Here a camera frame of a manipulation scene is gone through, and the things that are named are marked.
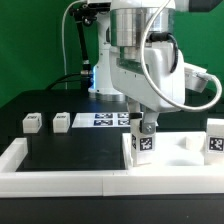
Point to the white square table top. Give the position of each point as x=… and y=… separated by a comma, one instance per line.
x=171, y=149

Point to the white U-shaped fence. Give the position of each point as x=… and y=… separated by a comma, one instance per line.
x=139, y=181

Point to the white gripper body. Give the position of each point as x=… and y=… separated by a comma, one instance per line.
x=151, y=84

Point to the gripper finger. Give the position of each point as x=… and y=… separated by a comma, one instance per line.
x=134, y=109
x=149, y=122

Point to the white marker sheet with tags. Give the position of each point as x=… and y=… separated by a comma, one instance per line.
x=104, y=119

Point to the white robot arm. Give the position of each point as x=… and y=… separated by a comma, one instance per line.
x=134, y=25

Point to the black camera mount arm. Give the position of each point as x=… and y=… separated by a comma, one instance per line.
x=84, y=16

